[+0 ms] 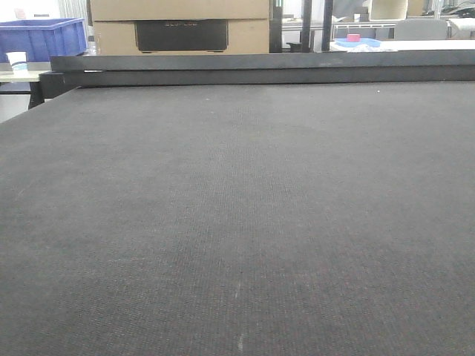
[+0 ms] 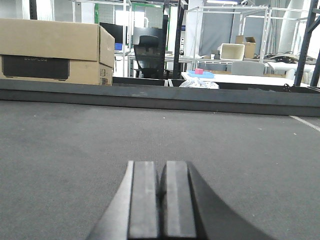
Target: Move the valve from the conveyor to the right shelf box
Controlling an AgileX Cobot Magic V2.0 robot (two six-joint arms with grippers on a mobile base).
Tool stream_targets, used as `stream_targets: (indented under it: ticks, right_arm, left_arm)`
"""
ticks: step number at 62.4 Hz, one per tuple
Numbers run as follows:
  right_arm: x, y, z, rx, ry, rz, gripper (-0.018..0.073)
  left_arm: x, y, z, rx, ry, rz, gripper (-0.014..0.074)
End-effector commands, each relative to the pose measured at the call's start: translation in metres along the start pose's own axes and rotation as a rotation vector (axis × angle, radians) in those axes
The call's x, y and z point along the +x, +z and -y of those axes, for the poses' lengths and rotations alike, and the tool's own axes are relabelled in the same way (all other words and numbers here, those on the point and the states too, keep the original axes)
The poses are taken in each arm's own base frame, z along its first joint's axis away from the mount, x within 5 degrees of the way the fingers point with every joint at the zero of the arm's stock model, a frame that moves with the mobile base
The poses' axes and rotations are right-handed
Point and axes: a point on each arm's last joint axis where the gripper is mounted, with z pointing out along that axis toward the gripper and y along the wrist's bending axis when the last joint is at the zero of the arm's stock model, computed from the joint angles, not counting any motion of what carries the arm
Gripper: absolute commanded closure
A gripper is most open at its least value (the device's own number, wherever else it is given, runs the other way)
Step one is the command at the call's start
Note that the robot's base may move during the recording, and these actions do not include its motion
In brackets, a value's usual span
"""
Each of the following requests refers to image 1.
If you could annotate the black conveyor belt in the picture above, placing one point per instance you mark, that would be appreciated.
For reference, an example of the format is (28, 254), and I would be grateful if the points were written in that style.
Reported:
(240, 220)

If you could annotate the large cardboard box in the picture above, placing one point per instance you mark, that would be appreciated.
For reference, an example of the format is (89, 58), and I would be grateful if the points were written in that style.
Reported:
(180, 27)

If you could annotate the blue flat tray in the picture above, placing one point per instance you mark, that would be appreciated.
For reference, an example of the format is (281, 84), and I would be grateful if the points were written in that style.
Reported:
(344, 42)

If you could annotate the red tape roll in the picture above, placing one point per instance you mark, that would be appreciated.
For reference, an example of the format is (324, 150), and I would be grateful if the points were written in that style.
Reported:
(353, 37)

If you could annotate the beige side table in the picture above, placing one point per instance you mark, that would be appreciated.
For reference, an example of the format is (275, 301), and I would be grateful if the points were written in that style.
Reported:
(23, 82)

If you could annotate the blue plastic crate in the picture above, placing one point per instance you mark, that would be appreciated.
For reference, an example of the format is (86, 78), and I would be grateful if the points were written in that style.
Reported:
(41, 39)

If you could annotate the white paper cup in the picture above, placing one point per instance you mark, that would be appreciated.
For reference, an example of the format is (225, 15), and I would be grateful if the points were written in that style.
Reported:
(18, 61)

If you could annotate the black vertical post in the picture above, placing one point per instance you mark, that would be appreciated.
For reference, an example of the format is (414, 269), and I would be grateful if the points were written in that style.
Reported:
(306, 25)

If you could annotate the black conveyor side rail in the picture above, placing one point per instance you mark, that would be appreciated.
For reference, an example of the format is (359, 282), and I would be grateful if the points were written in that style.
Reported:
(69, 72)

